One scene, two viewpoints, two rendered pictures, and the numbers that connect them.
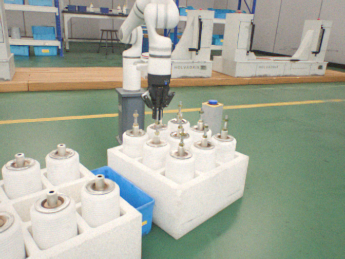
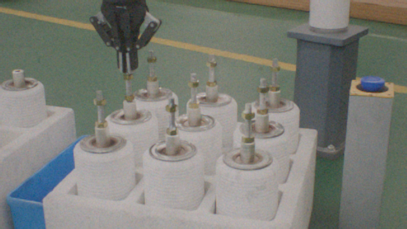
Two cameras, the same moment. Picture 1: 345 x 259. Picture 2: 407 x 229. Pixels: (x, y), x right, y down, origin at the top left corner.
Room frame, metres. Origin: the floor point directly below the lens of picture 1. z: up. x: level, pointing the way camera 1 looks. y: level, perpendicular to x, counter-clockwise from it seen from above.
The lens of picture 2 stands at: (0.57, -0.91, 0.66)
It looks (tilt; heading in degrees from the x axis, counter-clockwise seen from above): 22 degrees down; 62
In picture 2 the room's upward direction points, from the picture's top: 1 degrees counter-clockwise
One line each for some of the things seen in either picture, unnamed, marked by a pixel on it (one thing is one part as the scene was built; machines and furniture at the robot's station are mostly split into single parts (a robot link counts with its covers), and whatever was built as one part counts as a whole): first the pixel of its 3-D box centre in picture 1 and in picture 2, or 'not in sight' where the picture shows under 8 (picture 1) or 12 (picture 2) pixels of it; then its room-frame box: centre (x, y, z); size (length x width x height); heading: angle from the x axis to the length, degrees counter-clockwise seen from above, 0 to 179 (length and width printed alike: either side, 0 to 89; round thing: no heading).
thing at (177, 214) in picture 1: (177, 173); (195, 204); (1.02, -0.03, 0.09); 0.39 x 0.39 x 0.18; 46
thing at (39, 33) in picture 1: (43, 33); not in sight; (5.33, 2.37, 0.36); 0.50 x 0.38 x 0.21; 24
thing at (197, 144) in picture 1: (204, 145); (173, 151); (0.94, -0.11, 0.25); 0.08 x 0.08 x 0.01
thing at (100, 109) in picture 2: (181, 139); (100, 113); (0.86, -0.03, 0.30); 0.01 x 0.01 x 0.08; 62
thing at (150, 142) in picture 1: (156, 143); (130, 116); (0.94, 0.06, 0.25); 0.08 x 0.08 x 0.01
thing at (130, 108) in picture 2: (156, 139); (130, 110); (0.94, 0.06, 0.26); 0.02 x 0.02 x 0.03
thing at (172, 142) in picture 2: (204, 142); (172, 143); (0.94, -0.11, 0.26); 0.02 x 0.02 x 0.03
